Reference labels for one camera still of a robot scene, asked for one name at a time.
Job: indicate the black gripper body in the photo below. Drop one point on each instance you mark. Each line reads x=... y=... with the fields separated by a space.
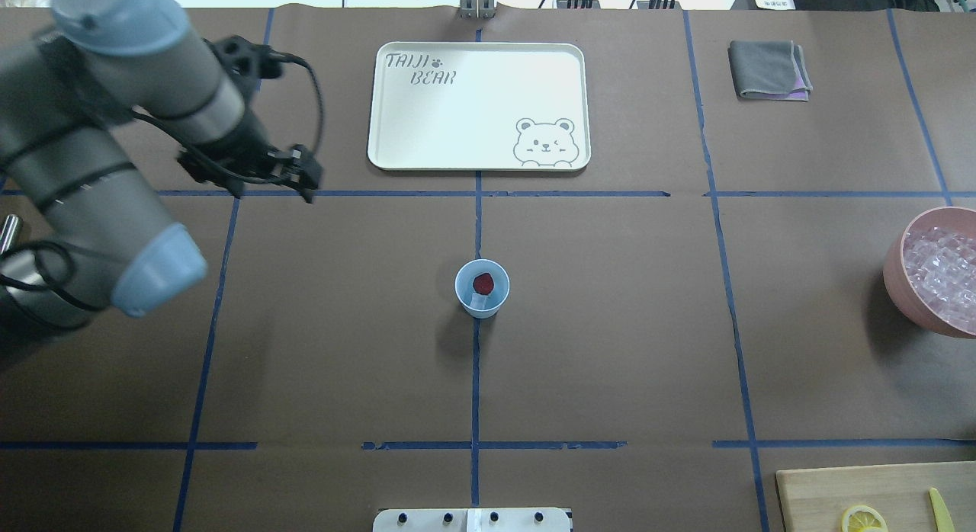
x=245 y=145

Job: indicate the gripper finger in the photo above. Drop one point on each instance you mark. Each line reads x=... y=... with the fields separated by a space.
x=304 y=167
x=306 y=191

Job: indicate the red strawberry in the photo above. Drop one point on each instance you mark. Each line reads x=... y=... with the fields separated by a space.
x=484 y=284

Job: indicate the light blue plastic cup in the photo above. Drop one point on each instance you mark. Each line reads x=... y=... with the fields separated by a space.
x=481 y=307

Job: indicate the metal muddler black tip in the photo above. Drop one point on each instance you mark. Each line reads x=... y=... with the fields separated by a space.
x=10 y=232

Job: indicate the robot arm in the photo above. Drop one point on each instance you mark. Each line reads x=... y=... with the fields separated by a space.
x=105 y=63

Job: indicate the pile of ice cubes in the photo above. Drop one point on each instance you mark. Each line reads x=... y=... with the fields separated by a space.
x=940 y=264

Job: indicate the cream bear tray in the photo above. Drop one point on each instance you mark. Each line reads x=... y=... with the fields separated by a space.
x=479 y=106

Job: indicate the grey folded cloth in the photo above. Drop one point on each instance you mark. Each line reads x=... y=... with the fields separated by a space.
x=773 y=70

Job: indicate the wooden cutting board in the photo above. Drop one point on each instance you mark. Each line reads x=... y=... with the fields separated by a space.
x=814 y=499

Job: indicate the lemon slices row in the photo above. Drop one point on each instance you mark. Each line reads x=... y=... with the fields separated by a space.
x=862 y=518

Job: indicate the pink bowl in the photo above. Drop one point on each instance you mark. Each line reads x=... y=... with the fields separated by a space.
x=897 y=283

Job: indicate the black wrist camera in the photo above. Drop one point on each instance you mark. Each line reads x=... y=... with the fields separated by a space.
x=245 y=61

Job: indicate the aluminium frame post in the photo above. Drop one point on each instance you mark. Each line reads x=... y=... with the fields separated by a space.
x=477 y=9

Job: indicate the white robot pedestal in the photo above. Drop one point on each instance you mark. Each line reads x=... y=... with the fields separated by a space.
x=474 y=519

